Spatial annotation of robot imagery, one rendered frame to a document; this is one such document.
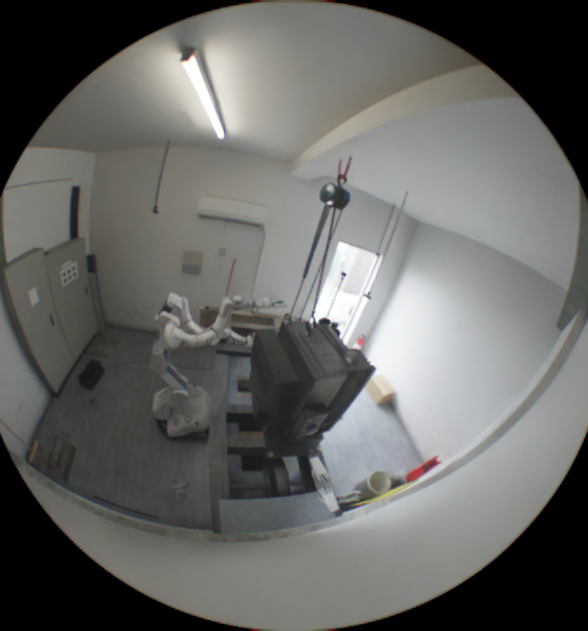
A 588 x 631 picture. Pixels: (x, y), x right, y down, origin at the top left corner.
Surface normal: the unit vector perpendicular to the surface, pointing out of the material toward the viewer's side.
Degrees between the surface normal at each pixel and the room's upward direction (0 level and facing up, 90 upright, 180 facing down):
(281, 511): 0
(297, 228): 90
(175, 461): 0
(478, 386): 90
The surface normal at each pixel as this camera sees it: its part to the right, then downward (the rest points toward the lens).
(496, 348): -0.94, -0.12
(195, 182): 0.20, 0.53
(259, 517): 0.26, -0.84
